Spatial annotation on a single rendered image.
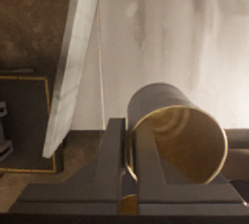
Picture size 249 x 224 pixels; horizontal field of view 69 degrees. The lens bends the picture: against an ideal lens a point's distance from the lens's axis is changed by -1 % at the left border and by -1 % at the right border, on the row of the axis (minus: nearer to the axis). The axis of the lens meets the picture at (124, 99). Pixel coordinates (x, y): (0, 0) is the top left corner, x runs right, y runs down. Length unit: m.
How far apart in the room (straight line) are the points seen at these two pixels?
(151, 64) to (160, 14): 0.07
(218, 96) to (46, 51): 1.32
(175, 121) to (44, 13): 1.38
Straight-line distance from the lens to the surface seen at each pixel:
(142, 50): 0.29
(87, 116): 0.32
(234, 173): 0.40
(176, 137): 0.21
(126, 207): 0.35
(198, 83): 0.31
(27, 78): 1.22
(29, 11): 1.56
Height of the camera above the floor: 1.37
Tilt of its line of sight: 74 degrees down
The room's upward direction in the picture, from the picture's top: 175 degrees counter-clockwise
